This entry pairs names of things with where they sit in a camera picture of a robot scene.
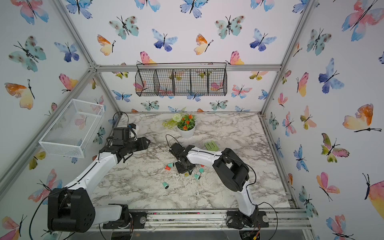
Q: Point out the black wire wall basket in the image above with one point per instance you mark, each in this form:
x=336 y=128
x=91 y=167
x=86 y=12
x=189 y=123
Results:
x=181 y=79

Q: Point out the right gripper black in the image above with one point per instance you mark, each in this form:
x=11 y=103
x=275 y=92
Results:
x=180 y=170

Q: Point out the green stamp lying apart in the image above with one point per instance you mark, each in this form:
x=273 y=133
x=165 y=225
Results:
x=165 y=185

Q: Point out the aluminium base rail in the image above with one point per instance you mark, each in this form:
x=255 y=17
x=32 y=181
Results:
x=218 y=219

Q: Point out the green garden fork wooden handle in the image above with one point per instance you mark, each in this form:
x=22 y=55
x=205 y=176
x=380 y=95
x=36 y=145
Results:
x=212 y=146

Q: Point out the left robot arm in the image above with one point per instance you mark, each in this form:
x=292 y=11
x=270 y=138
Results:
x=70 y=209

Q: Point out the white pot with flowers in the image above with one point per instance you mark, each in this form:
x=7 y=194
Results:
x=185 y=123

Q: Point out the white mesh wall basket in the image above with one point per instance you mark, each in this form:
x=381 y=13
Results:
x=70 y=133

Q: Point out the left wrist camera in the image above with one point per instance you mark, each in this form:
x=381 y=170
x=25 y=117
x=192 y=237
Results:
x=133 y=130

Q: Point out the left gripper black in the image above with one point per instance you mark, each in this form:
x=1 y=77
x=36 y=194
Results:
x=143 y=143

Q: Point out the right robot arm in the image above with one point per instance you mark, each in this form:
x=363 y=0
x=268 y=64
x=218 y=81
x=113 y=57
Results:
x=233 y=173

